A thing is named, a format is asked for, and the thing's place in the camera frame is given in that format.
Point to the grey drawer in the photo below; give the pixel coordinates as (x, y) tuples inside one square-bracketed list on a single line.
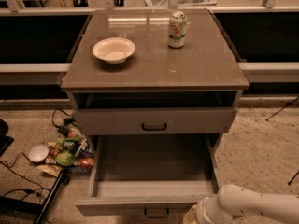
[(134, 172), (179, 120)]

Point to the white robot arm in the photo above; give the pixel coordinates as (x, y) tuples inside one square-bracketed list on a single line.
[(233, 203)]

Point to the grey drawer cabinet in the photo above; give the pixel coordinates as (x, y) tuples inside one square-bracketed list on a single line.
[(203, 73)]

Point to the white paper bowl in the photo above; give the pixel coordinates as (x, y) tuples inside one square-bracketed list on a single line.
[(114, 50)]

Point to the green white soda can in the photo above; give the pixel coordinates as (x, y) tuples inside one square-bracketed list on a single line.
[(177, 29)]

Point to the black power adapter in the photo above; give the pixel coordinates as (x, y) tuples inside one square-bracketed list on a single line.
[(63, 130)]

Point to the green snack bag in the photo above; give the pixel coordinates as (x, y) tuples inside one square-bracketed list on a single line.
[(67, 156)]

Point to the yellow snack packet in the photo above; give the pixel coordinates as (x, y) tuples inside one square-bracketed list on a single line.
[(50, 169)]

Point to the small white bowl on floor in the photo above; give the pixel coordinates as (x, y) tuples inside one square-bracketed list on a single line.
[(38, 153)]

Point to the black stand leg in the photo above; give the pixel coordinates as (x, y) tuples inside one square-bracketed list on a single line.
[(44, 207)]

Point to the black upper drawer handle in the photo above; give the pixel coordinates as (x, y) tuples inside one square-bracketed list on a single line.
[(159, 127)]

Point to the black drawer handle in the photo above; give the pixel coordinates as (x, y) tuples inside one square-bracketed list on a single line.
[(156, 213), (159, 127)]

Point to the black lower drawer handle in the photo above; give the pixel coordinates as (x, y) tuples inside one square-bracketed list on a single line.
[(156, 213)]

